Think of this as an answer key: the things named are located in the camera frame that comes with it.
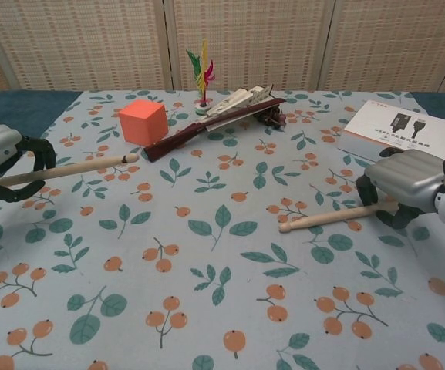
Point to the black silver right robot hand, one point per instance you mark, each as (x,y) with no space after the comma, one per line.
(407,181)

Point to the wooden stick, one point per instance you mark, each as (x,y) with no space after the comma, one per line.
(83,167)
(322,220)

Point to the blue table cover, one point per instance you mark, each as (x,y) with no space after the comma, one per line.
(25,109)

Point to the orange cube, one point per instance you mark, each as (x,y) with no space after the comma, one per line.
(143,121)

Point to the folding fan maroon ribs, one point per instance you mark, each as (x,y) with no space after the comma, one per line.
(191,133)

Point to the floral print tablecloth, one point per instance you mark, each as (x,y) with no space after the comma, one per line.
(214,250)

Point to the colourful feather shuttlecock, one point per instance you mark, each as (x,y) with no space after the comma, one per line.
(203,77)

